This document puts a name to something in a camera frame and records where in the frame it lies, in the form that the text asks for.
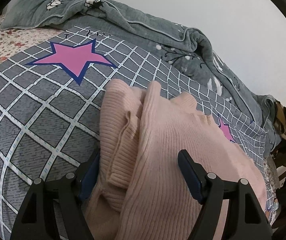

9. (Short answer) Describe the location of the grey checked star blanket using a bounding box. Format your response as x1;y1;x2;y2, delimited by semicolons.
0;27;266;239

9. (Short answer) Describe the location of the floral bed sheet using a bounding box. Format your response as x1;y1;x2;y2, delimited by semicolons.
0;15;61;64

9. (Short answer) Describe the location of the pink knit sweater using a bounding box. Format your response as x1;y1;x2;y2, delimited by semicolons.
85;79;267;239

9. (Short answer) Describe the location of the grey-green floral quilt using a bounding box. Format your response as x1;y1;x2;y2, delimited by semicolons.
1;0;281;153

